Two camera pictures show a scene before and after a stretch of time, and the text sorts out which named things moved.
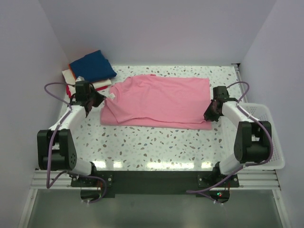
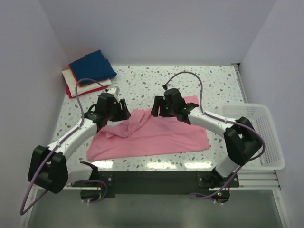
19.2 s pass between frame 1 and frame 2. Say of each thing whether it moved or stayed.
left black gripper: moved
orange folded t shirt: stayed
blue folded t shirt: stayed
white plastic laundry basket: stayed
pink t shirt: moved
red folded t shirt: stayed
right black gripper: moved
